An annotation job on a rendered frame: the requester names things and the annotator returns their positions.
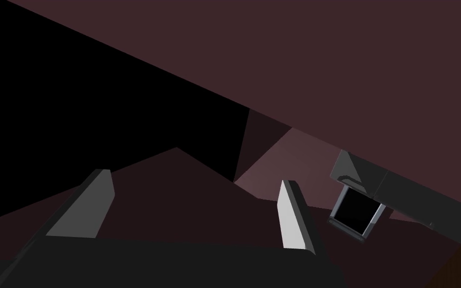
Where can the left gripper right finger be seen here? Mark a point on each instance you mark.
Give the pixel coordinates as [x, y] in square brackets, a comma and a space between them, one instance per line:
[294, 218]

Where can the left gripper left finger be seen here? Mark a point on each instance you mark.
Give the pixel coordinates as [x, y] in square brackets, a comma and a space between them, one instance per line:
[84, 208]

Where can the dark grey kitchen cabinet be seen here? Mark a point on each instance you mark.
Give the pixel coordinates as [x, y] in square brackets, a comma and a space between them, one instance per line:
[414, 192]

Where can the grey oven with black door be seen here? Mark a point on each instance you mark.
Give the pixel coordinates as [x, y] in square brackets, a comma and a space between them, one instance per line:
[356, 214]

